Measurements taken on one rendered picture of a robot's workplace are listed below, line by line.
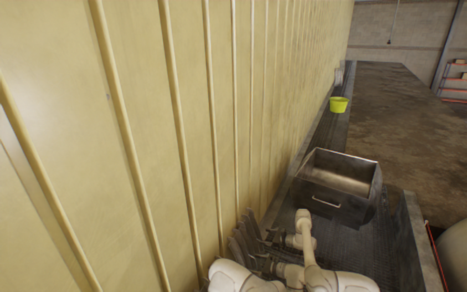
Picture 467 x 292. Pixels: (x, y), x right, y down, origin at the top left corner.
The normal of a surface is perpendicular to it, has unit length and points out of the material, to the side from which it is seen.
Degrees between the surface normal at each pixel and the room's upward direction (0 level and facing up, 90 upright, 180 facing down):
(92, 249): 90
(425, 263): 0
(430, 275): 1
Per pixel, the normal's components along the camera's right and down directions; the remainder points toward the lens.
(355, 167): -0.59, 0.34
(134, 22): 0.90, 0.18
